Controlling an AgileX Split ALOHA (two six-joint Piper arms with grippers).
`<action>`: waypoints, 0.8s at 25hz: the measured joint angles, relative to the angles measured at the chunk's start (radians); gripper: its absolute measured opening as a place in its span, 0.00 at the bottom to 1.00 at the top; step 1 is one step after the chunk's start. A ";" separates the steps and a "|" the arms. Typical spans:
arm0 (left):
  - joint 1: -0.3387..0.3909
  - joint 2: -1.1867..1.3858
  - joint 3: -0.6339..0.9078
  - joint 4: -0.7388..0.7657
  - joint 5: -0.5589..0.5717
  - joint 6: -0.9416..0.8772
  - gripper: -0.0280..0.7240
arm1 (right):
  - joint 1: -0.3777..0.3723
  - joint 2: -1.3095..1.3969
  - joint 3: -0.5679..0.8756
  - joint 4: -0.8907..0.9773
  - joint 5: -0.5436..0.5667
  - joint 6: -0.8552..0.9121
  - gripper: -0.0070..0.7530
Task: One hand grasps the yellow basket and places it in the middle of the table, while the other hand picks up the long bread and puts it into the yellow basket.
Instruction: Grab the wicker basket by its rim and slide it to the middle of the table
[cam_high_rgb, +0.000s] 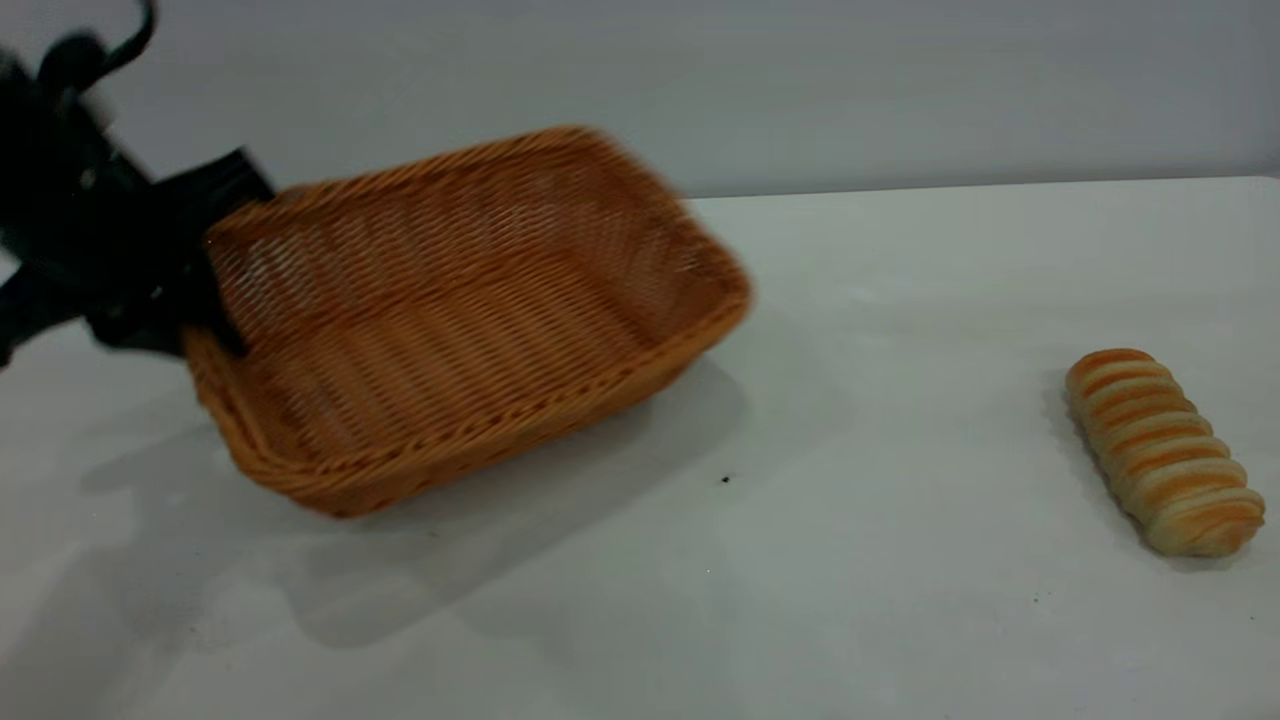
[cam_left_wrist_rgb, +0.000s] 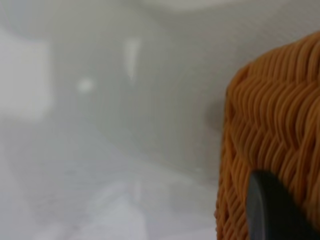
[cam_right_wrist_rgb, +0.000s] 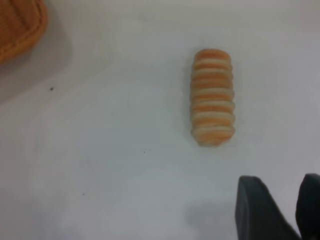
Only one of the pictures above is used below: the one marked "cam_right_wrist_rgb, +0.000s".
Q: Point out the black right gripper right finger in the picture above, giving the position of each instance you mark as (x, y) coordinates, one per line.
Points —
(310, 207)

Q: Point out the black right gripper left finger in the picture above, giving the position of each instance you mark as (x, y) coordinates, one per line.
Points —
(257, 215)

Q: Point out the striped bread roll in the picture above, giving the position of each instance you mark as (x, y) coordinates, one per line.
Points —
(212, 100)

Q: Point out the orange woven wicker basket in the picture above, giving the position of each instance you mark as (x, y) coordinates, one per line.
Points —
(17, 27)

